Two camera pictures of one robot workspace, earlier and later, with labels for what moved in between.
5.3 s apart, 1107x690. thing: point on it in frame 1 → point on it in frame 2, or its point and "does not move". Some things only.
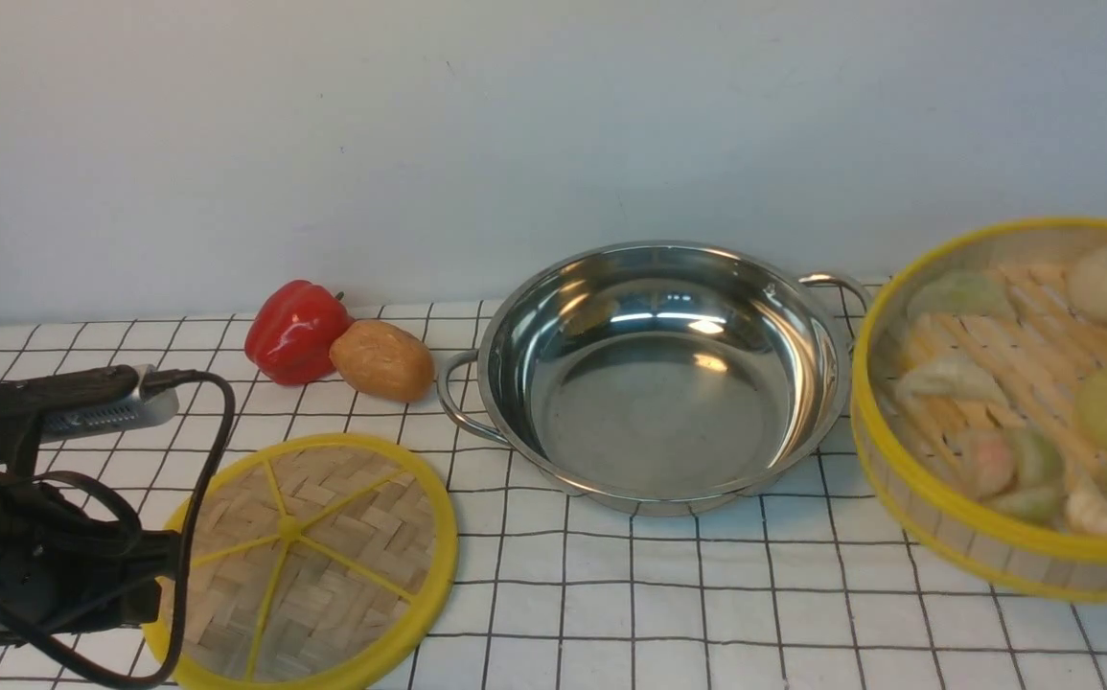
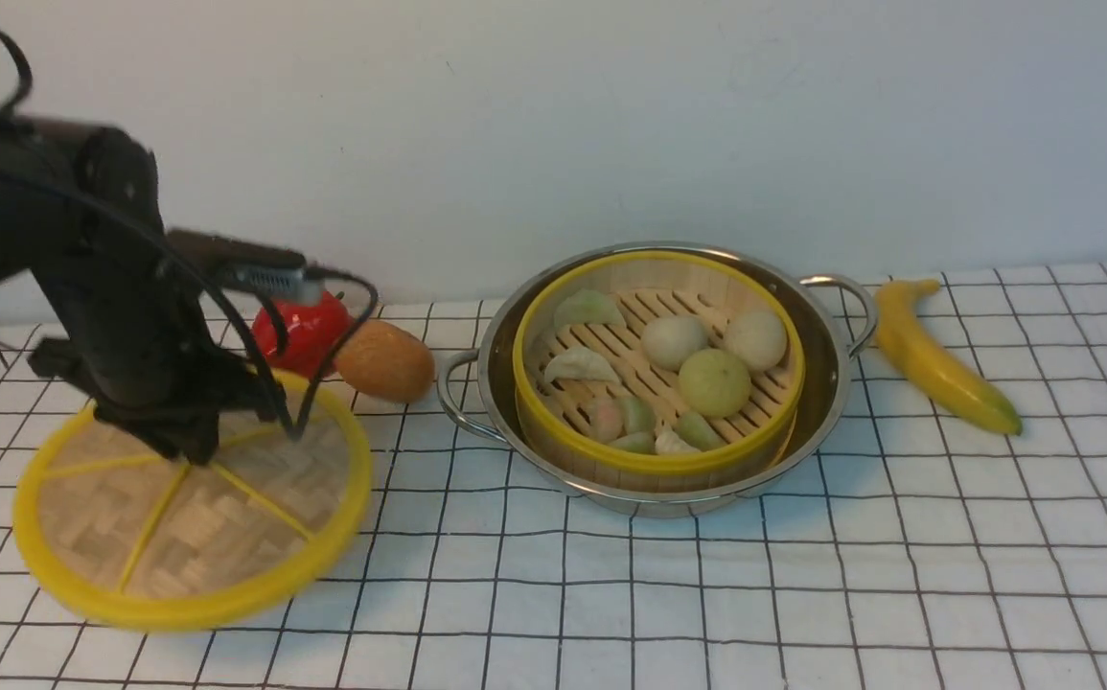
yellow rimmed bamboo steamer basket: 1012,403 → 657,372
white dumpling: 955,378 → 578,363
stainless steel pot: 657,378 does not move
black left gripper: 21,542 → 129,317
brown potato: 383,360 does not move
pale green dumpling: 960,292 → 588,306
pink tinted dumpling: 987,464 → 607,421
